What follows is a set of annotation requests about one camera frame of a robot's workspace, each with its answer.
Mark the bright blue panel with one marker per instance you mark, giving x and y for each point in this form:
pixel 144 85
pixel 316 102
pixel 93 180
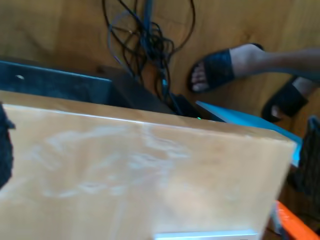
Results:
pixel 250 122

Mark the person's foot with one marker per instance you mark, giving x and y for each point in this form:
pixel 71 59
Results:
pixel 308 86
pixel 247 60

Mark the black slide sandal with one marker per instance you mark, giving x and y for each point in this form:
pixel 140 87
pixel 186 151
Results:
pixel 217 70
pixel 287 102

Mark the person's lower leg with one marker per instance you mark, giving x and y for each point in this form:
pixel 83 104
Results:
pixel 292 62

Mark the black power box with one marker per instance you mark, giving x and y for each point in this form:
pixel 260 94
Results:
pixel 140 97

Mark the orange plastic object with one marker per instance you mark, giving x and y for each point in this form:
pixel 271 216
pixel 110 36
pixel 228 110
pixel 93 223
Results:
pixel 297 222

